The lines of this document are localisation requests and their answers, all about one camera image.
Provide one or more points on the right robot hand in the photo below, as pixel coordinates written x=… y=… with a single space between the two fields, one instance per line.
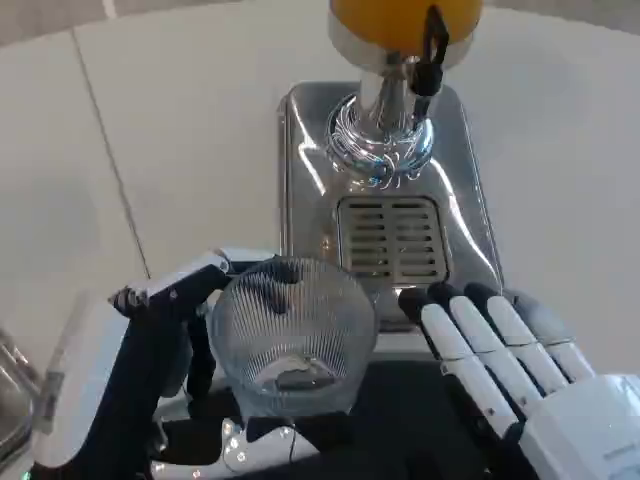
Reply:
x=505 y=350

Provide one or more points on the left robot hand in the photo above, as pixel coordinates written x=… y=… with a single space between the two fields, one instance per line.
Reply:
x=165 y=300

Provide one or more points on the clear ribbed glass cup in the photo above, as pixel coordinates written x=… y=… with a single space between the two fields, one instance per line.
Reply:
x=320 y=320

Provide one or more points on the slotted steel drip grid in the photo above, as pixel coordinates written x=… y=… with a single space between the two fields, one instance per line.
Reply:
x=392 y=235

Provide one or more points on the steel tray with rounded rim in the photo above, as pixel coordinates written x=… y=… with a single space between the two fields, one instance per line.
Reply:
x=12 y=395

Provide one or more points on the steel drip tray base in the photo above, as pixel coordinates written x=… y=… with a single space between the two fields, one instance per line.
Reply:
x=310 y=165

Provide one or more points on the black tap lever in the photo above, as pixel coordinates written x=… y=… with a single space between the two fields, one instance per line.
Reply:
x=431 y=75

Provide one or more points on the orange juice dispenser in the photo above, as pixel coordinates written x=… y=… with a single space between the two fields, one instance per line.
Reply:
x=380 y=30

